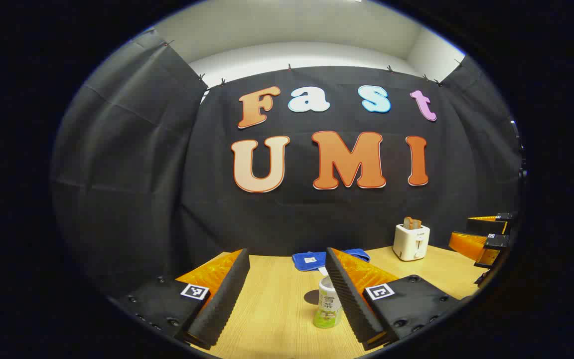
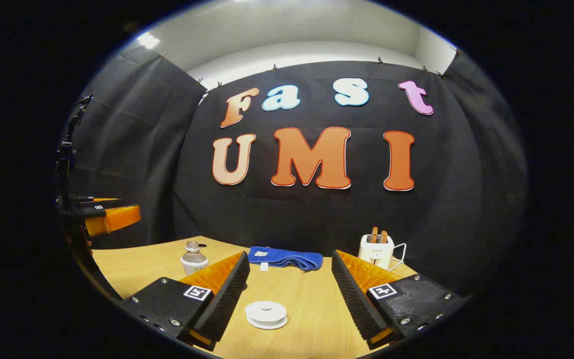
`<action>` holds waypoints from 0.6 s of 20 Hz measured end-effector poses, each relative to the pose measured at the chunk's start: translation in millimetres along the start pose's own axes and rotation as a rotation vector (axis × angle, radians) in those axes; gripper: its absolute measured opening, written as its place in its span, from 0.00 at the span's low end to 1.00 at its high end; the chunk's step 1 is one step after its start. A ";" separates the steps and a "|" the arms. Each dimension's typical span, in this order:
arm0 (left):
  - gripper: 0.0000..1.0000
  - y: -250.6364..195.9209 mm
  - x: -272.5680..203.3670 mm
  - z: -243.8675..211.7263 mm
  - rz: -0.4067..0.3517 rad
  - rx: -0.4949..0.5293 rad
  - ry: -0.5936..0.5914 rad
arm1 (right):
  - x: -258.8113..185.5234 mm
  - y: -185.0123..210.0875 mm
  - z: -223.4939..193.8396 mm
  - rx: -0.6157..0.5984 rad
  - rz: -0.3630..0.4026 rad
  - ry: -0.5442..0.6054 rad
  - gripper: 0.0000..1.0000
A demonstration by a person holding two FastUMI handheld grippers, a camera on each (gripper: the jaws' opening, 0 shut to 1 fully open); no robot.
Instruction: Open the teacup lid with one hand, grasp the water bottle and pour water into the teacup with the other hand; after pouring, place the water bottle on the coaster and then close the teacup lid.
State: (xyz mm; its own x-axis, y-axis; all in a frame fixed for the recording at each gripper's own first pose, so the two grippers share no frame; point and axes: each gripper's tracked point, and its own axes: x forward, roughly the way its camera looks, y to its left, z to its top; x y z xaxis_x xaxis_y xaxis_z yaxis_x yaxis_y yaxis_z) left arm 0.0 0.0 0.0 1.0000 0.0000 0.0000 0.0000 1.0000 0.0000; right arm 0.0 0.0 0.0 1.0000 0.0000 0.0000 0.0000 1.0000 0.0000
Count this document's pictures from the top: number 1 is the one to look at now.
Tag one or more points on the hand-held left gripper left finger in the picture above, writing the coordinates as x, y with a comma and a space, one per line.
222, 299

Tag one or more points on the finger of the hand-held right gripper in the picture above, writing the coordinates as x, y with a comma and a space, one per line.
469, 244
489, 225

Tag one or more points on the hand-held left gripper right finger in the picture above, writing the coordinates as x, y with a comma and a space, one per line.
349, 299

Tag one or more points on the clear water bottle green label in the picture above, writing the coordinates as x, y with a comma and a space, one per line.
328, 306

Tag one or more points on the dark round coaster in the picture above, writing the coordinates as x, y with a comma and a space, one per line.
311, 297

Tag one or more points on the toasted bread slice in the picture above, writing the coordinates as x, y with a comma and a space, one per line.
417, 224
407, 222

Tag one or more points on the blue folded towel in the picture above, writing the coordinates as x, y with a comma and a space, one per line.
307, 260

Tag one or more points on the white toaster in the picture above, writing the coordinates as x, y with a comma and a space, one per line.
410, 244

